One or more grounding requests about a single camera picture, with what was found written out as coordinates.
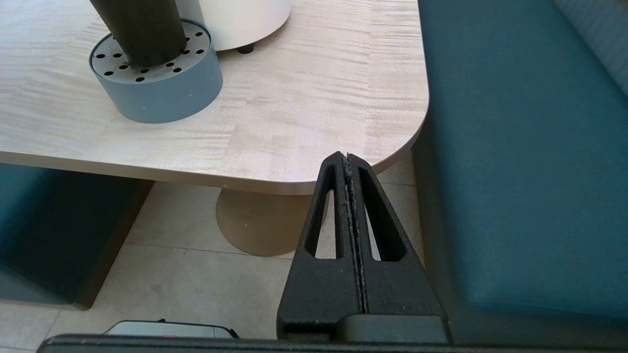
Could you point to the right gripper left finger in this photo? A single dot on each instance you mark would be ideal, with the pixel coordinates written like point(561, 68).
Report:
point(319, 294)

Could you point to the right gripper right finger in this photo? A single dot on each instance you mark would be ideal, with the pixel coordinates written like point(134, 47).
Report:
point(397, 289)

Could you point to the dark brown plastic cup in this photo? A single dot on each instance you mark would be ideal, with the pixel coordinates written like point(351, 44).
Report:
point(144, 32)

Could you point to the grey robot base panel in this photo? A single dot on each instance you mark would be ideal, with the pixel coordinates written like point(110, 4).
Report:
point(167, 329)

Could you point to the teal ribbed sofa bench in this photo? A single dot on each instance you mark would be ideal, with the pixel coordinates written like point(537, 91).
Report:
point(59, 230)
point(530, 162)

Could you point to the large blue-grey perforated drip tray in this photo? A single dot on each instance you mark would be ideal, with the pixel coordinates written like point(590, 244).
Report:
point(167, 100)

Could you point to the beige table pedestal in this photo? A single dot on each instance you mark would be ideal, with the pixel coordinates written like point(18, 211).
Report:
point(265, 220)

